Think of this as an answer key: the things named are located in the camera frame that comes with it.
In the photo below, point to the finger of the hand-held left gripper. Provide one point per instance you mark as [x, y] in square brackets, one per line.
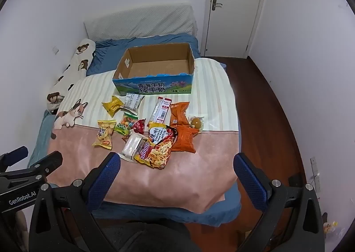
[47, 161]
[15, 155]

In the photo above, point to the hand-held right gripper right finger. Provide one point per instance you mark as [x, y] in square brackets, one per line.
[249, 179]

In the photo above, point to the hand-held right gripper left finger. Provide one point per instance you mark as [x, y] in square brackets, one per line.
[109, 174]

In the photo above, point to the white snack packet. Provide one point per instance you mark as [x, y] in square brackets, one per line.
[131, 145]

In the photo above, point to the brown snack packet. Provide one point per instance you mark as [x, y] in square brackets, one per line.
[126, 138]

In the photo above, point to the yellow biscuit packet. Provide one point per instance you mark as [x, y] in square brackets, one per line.
[104, 134]

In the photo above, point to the green candy packet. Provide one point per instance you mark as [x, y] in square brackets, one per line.
[124, 125]

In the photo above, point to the instant noodle packet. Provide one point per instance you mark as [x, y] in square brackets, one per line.
[159, 152]

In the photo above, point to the small red snack packet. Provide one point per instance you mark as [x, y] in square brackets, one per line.
[138, 126]

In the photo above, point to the plain yellow snack packet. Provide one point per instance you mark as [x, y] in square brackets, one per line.
[113, 105]

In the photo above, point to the orange snack packet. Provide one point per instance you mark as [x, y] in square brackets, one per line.
[179, 114]
[185, 138]

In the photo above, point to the clear barcode snack packet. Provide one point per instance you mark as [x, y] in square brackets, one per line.
[133, 101]

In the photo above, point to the clear packet with brown egg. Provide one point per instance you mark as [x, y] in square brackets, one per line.
[196, 122]

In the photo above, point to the long white red packet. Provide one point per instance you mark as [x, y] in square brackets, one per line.
[160, 111]

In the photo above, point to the printed cardboard box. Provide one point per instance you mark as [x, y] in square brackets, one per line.
[152, 88]

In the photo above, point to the cat print blanket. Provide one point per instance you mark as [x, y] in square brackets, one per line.
[166, 185]

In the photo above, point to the white power strip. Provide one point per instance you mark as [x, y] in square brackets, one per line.
[315, 174]

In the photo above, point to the bear print pillow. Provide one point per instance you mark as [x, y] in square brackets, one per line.
[72, 71]

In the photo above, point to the small yellow object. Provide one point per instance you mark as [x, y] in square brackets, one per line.
[330, 227]

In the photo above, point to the blue pillow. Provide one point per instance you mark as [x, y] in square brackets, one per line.
[108, 55]

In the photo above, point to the grey padded mattress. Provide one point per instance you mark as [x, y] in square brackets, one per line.
[138, 21]

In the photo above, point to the white door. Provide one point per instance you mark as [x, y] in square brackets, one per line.
[235, 19]

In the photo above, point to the white wall socket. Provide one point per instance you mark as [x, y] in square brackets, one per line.
[56, 50]

